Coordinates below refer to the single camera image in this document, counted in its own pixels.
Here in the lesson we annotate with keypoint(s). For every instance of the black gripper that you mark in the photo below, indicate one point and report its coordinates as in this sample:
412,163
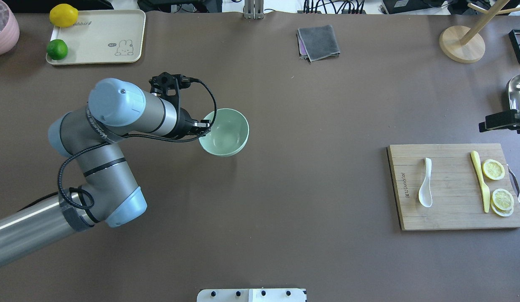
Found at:
184,122

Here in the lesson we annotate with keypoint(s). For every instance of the green bowl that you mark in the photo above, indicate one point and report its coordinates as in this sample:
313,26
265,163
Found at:
228,135

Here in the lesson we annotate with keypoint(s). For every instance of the white ceramic spoon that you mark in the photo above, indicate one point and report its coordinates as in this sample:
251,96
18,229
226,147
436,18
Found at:
425,195

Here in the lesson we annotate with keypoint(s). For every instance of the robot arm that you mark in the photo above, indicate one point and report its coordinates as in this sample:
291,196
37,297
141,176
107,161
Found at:
95,183

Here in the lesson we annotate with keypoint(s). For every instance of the pink bowl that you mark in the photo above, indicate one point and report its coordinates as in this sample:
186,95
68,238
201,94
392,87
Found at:
9,29

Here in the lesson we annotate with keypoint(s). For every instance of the cream rabbit tray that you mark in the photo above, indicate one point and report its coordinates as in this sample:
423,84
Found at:
102,36

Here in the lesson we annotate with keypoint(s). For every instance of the grey folded cloth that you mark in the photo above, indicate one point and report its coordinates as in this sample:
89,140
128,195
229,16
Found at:
317,43

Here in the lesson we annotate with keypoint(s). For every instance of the green lime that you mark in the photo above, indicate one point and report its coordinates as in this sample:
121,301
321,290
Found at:
57,49

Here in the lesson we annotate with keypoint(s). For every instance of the yellow lemon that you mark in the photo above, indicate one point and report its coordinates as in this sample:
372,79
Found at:
63,15

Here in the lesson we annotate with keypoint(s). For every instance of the bamboo cutting board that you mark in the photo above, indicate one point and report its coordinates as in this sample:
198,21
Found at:
456,196

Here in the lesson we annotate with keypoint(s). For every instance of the wooden mug tree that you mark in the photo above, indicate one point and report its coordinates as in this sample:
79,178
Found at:
465,45

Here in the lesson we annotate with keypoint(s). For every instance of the yellow plastic knife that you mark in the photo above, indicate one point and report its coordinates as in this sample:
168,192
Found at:
485,191

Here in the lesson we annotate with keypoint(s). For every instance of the upper lemon slice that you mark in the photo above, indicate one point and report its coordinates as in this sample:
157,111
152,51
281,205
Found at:
493,169

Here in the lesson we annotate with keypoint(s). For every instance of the lemon slice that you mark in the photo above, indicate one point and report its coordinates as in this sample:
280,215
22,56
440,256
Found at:
502,202
493,169

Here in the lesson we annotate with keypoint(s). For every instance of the lower lemon slice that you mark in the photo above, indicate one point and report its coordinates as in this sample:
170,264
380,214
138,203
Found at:
502,202

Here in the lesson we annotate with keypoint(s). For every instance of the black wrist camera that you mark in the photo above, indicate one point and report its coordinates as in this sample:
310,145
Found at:
169,85

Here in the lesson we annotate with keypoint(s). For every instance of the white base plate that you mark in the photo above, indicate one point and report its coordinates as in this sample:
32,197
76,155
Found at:
253,295

